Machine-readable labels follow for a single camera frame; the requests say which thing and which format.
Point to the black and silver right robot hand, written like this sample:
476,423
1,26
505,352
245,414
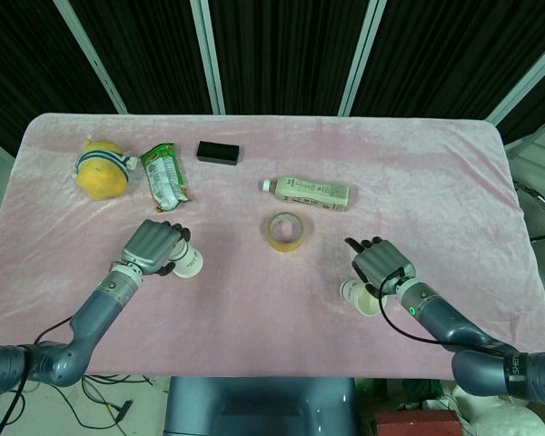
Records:
381,261

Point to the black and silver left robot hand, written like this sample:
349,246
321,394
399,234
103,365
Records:
150,243

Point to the white paper cup with print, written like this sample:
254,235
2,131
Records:
191,263

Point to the plain white paper cup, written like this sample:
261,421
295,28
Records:
365,304

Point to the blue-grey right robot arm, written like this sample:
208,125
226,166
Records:
445,322

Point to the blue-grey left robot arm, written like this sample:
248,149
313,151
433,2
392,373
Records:
95,318

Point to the green snack packet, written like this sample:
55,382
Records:
165,177

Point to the yellow plush toy striped scarf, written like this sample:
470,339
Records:
102,175

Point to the yellow adhesive tape roll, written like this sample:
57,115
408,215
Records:
295,243

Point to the black rectangular box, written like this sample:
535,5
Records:
218,153

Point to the dark green bag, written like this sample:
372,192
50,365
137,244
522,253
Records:
420,388

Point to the pink velvet tablecloth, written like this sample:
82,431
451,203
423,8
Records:
263,141

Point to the red box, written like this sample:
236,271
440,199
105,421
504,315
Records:
413,422

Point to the blue-grey robot torso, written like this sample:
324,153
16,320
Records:
259,404

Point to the white plastic bag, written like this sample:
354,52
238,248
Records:
499,420

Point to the black metal chair frame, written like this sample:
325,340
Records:
542,200

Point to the white partition frame post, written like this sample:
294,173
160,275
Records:
361,59
522,82
95,59
209,54

